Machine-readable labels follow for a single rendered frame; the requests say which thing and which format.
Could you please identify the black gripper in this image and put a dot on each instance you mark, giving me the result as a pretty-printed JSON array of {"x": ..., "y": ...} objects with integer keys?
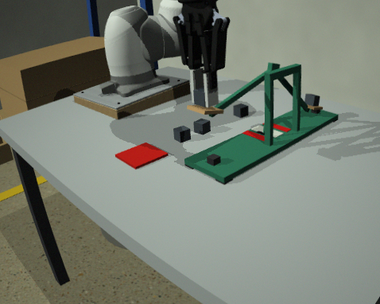
[{"x": 195, "y": 42}]

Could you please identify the flat red square plate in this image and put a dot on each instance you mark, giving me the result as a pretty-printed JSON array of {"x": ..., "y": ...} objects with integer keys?
[{"x": 141, "y": 155}]

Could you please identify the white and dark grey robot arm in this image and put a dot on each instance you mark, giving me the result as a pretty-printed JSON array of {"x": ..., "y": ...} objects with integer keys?
[{"x": 134, "y": 41}]

